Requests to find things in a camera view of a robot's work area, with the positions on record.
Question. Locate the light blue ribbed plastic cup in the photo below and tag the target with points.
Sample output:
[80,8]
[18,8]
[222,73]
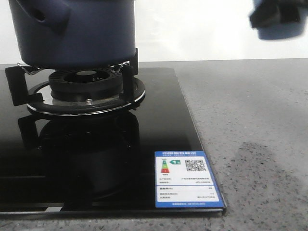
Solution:
[279,19]

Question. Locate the dark blue cooking pot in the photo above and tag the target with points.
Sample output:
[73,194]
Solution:
[65,34]

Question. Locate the black pot support grate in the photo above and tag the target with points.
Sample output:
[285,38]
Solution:
[39,100]

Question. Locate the blue white energy label sticker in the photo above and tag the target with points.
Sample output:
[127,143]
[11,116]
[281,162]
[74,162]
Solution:
[184,179]

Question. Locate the black round gas burner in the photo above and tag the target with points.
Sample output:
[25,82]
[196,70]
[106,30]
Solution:
[80,85]

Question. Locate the black glass gas stove top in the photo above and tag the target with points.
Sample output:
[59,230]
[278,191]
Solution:
[102,165]

